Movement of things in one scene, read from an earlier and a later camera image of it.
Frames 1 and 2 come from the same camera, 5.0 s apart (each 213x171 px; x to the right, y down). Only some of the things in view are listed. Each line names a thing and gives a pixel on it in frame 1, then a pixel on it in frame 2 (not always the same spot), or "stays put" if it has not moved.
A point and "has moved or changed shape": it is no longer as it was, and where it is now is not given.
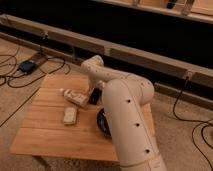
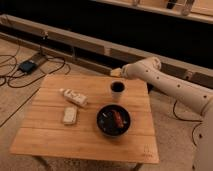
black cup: (95, 96) has moved or changed shape
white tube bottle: (75, 97) stays put
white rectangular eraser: (69, 115) stays put
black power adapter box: (27, 66) stays put
